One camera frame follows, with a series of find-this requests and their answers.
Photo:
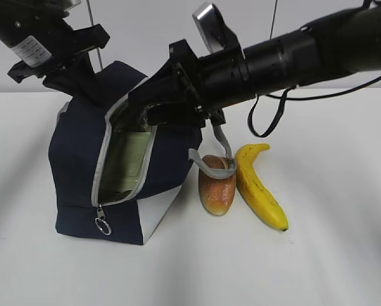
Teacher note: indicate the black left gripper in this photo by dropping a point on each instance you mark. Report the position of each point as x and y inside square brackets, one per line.
[61, 56]

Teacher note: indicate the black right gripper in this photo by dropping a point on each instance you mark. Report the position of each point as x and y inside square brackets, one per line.
[173, 95]

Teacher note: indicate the green lidded food container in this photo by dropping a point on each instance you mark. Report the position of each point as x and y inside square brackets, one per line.
[123, 162]

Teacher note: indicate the navy blue lunch bag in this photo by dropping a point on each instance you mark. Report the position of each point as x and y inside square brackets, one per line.
[77, 154]

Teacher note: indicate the brown bread roll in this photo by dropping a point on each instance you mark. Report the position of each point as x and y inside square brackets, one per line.
[216, 195]

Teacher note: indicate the yellow banana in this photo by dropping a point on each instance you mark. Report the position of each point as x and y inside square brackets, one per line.
[252, 190]

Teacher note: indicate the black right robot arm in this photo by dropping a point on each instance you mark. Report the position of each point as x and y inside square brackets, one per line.
[335, 46]

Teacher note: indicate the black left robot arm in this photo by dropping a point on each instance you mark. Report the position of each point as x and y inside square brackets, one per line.
[19, 19]

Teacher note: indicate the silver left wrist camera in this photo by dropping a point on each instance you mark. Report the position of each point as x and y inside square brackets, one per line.
[69, 4]

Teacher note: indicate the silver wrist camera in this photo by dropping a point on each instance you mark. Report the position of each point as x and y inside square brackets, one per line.
[216, 35]
[69, 4]

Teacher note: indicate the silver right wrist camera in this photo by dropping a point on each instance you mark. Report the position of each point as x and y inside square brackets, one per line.
[216, 35]

